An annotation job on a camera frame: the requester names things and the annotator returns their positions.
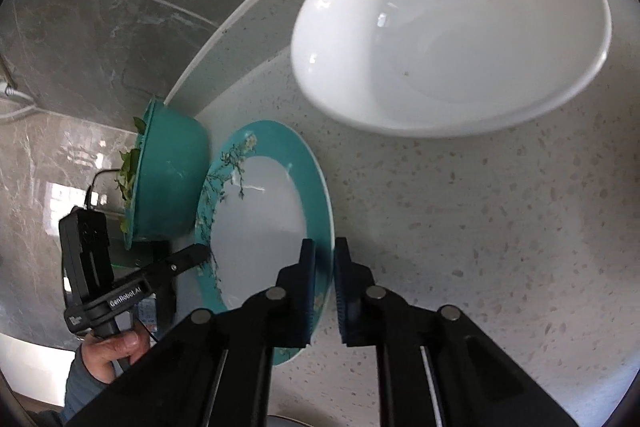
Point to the green leafy vegetables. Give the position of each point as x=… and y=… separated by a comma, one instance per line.
x=131, y=162

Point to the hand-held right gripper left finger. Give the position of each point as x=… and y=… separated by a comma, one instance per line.
x=308, y=292

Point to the white bowl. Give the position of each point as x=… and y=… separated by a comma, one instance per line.
x=450, y=32

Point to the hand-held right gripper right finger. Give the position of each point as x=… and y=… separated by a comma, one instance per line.
x=342, y=294

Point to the teal bowl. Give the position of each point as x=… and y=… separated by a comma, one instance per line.
x=170, y=177

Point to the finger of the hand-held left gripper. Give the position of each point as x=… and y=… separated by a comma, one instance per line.
x=185, y=259

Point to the teal floral plate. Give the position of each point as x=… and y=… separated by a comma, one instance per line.
x=260, y=207

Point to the person's left hand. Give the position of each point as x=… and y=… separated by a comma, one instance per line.
x=112, y=349

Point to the person's left forearm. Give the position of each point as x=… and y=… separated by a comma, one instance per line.
x=80, y=394

